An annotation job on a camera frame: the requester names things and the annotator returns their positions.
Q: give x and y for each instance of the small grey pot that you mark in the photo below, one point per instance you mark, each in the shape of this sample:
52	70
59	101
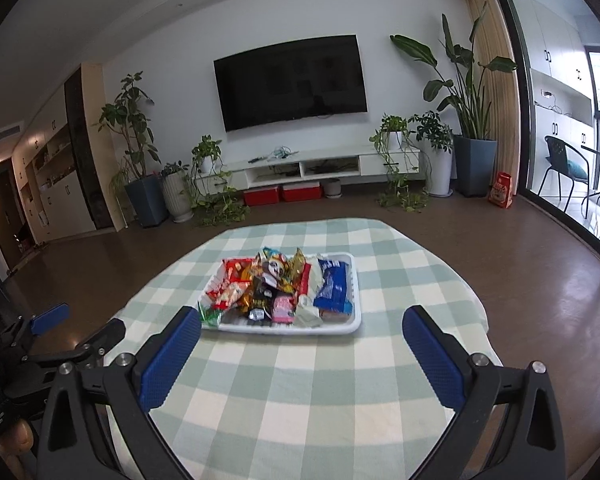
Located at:
331	189

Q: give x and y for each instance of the dark red snack packet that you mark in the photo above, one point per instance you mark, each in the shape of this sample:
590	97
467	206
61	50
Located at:
232	296

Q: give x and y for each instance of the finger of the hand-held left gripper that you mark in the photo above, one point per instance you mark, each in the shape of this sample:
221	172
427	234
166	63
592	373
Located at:
102	337
50	317

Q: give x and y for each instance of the light blue snack packet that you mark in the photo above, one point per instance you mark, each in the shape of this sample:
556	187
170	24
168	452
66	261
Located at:
275	266

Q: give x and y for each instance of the white television cabinet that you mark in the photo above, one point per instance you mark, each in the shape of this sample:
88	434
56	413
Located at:
380	160

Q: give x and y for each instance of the grey white snack packet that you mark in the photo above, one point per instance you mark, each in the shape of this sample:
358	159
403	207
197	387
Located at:
307	317

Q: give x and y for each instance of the red paper bag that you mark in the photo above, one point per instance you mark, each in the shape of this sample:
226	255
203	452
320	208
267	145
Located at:
501	191

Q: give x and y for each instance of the tall tree plant grey planter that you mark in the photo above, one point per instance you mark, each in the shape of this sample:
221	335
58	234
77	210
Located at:
147	200

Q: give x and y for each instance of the green snack packet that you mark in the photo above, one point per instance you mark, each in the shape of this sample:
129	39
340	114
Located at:
211	316

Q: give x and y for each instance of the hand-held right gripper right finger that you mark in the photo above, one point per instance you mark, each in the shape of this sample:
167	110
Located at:
432	360

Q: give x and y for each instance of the black balcony chair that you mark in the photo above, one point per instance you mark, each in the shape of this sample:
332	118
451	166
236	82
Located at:
562	152

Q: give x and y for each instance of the large-leaf plant grey planter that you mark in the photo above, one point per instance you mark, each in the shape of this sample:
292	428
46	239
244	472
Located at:
475	165

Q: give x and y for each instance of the red storage box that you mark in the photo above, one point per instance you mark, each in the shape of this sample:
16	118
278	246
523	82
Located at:
301	193
261	196

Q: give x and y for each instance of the red chocolate ball bag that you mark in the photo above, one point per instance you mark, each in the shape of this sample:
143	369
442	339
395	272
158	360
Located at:
232	270

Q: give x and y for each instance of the dark red narrow packet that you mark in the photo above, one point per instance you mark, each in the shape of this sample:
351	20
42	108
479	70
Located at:
306	280

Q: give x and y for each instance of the green white checked tablecloth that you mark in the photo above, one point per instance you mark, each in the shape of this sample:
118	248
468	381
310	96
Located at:
300	385

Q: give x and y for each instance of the pink snack packet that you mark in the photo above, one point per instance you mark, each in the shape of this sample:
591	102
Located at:
283	308

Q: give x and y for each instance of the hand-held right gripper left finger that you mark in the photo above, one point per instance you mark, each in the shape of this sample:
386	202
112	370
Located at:
172	360

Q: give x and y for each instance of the trailing pothos on cabinet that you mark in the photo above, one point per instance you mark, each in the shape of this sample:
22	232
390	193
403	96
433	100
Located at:
395	140

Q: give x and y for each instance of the leafy plant tall white pot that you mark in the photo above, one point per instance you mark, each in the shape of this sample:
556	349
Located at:
439	170

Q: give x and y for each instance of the orange brown snack packet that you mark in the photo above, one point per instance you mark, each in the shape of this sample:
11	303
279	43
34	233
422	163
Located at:
298	265

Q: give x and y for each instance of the dark blue snack packet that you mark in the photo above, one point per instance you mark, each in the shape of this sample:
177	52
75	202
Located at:
332	285

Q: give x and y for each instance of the person's left hand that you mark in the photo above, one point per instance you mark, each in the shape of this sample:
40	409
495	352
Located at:
20	442

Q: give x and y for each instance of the black wall television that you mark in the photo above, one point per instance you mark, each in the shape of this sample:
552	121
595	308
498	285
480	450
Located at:
290	82

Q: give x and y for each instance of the black sesame snack packet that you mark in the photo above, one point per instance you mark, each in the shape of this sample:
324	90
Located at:
262	300

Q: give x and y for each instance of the beige curtain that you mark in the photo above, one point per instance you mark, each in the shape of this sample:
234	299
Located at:
505	125

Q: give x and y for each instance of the white plastic tray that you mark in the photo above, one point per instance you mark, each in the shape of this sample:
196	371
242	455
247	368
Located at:
280	330

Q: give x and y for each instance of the trailing pothos on stand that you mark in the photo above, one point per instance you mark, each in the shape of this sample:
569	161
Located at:
206	164

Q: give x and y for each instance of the plant in white ribbed pot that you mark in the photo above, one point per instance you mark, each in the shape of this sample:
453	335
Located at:
177	197

